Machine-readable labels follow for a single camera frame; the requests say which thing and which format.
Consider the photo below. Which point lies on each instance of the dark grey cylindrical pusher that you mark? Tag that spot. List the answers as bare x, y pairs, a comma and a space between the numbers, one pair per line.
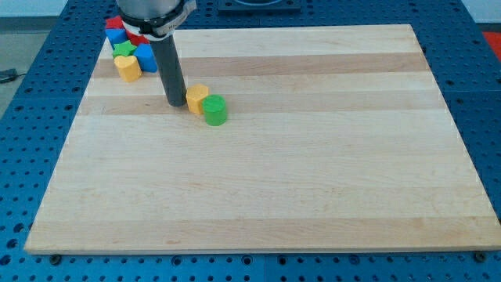
170, 71

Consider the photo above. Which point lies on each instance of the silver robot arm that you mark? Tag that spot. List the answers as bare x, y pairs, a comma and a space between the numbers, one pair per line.
157, 21

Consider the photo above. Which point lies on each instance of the yellow heart block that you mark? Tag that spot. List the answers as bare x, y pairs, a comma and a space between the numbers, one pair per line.
128, 68

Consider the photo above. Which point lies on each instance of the green circle block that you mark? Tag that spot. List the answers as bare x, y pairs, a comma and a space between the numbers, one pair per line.
215, 111

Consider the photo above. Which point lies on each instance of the blue rounded block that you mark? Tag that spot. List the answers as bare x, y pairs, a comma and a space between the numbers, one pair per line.
145, 56

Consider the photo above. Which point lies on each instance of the red block behind star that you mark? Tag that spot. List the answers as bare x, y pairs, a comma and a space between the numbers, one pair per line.
136, 39

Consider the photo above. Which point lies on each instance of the green star block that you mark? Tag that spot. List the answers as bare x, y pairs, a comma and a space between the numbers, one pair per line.
123, 49

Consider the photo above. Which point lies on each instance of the blue cube block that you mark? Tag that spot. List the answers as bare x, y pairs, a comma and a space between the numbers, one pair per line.
116, 36

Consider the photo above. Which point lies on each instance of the yellow hexagon block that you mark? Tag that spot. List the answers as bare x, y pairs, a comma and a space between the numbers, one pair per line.
195, 96

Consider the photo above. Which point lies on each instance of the red block top left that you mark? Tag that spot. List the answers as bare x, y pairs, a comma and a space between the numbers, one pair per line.
114, 23

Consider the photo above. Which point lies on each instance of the wooden board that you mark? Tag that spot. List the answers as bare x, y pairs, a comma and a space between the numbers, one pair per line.
338, 139

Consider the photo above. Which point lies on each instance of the red object right edge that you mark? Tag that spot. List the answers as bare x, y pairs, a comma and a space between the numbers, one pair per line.
493, 39

